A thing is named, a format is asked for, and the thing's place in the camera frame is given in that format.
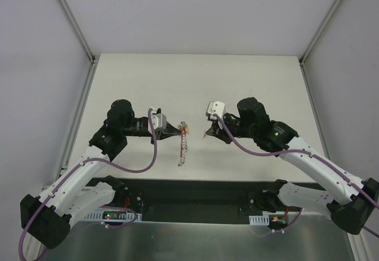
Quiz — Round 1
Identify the keyring holder with rings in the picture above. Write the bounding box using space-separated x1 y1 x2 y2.
178 121 189 167

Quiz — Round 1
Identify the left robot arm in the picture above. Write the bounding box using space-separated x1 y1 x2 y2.
20 99 181 249

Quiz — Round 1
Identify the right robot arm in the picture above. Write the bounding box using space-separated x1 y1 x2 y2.
205 97 378 235

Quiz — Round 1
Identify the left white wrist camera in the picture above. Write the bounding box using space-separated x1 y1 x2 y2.
147 108 167 134

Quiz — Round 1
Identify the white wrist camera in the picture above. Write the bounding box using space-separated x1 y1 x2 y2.
205 101 226 121
147 108 167 134

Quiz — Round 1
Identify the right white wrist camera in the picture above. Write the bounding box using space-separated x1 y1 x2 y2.
205 101 226 121

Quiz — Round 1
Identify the left aluminium side rail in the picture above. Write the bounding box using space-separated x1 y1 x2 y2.
53 56 99 181

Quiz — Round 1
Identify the aluminium side rail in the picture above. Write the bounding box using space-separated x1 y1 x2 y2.
53 56 99 181
299 63 333 161

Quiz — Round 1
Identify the right aluminium side rail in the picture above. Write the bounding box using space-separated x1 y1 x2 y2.
299 63 333 161

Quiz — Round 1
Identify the right white cable duct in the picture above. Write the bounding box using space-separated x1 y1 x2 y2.
249 214 270 226

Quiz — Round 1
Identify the white cable duct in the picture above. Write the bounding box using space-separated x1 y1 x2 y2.
82 210 135 223
249 214 270 226

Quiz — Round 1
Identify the left white cable duct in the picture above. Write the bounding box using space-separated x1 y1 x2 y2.
82 210 135 223

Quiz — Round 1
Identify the left aluminium frame post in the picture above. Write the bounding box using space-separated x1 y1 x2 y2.
56 0 98 63

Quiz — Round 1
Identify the aluminium frame post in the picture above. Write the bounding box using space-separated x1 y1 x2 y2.
299 0 344 67
56 0 98 63

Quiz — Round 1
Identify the right aluminium frame post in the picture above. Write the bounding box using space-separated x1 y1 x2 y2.
299 0 344 67

